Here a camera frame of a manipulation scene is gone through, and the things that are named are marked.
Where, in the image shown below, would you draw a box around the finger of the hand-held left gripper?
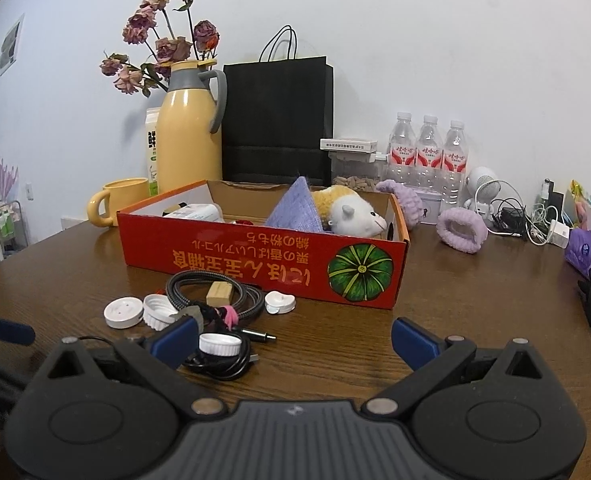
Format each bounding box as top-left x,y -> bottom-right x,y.
0,310 -> 36,347

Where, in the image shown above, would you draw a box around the white round disc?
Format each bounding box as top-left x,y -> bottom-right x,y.
104,297 -> 145,330

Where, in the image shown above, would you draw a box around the purple wall decal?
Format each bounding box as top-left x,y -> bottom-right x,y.
0,144 -> 20,201

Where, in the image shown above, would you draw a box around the white tangled cables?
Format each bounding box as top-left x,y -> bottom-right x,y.
490,182 -> 563,247

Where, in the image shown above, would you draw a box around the dried pink flowers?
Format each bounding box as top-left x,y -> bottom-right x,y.
100,0 -> 221,97

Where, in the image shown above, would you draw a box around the purple tissue pack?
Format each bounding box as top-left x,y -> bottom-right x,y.
564,227 -> 591,281

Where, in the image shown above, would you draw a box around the purple knitted cloth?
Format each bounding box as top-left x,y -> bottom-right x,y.
264,176 -> 326,234

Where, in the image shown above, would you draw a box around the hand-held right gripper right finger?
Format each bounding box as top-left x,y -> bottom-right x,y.
365,317 -> 546,419

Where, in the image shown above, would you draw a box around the black charger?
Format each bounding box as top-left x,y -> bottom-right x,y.
495,206 -> 529,233

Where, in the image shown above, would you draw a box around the colourful snack bag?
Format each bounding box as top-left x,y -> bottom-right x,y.
565,179 -> 591,241

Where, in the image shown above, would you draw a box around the pink cable strap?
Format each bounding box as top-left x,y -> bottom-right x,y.
216,305 -> 239,332

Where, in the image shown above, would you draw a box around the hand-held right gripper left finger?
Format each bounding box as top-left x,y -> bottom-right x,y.
48,316 -> 229,420

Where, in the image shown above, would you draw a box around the white green carton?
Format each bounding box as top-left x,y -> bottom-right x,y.
144,107 -> 162,197

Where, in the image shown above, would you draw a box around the white ribbed cap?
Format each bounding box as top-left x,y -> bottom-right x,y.
143,294 -> 182,331

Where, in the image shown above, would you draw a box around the white tin box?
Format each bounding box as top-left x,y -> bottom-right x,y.
418,190 -> 443,224

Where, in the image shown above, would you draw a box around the small wooden block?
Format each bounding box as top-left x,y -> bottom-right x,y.
206,284 -> 234,307

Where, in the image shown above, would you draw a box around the yellow mug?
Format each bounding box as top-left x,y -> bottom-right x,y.
86,178 -> 150,229

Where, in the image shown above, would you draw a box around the black braided cable coil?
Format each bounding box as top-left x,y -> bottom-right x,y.
166,270 -> 265,333

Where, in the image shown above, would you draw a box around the thin black cable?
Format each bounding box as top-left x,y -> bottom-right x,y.
80,327 -> 279,377

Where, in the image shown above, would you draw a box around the clear nut container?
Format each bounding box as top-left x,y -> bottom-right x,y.
319,137 -> 382,192

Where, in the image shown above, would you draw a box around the wall picture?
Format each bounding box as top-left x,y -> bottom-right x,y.
0,12 -> 25,77

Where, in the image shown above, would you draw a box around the small white fan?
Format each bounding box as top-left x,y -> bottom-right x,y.
463,166 -> 501,221

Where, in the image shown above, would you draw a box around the white heart-shaped cap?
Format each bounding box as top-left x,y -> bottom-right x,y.
264,290 -> 297,316

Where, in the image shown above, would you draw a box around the purple fluffy band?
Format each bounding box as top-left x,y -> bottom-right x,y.
436,207 -> 487,253
375,179 -> 423,231

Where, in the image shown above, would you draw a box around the red printed cardboard box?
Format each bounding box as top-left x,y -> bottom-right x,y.
117,179 -> 412,311

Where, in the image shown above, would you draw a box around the yellow thermos jug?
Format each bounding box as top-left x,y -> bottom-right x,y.
156,60 -> 228,195

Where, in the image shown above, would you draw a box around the white plastic bottle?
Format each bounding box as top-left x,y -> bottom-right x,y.
163,202 -> 225,223

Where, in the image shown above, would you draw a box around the black paper bag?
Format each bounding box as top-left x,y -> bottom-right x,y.
222,25 -> 335,187

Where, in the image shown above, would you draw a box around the small black device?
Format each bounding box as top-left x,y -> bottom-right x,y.
540,178 -> 566,211

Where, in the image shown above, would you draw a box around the yellow white plush toy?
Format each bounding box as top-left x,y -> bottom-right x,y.
309,185 -> 389,237

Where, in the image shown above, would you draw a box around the white charger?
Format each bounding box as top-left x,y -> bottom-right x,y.
548,220 -> 572,249

